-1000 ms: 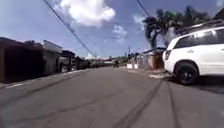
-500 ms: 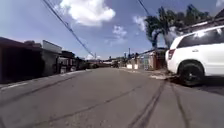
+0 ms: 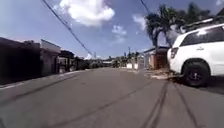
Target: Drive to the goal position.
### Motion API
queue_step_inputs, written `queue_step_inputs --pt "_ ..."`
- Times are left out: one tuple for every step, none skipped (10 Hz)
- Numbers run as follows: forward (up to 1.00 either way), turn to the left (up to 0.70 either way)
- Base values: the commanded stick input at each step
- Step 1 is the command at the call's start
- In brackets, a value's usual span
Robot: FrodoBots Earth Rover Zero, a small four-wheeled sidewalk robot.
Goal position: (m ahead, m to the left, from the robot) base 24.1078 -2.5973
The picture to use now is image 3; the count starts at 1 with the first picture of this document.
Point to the row of distant buildings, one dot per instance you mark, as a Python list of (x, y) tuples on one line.
[(100, 62)]

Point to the grey asphalt road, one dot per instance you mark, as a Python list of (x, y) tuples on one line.
[(100, 100)]

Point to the small orange building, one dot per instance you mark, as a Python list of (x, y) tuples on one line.
[(156, 58)]

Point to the grey building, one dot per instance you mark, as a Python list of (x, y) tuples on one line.
[(48, 60)]

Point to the group of palm trees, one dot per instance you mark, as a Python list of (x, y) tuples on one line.
[(160, 20)]

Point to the white car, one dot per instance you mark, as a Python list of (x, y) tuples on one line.
[(200, 50)]

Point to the grey concrete pavement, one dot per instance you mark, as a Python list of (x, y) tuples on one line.
[(20, 82)]

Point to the dark building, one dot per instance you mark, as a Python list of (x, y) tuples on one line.
[(16, 60)]

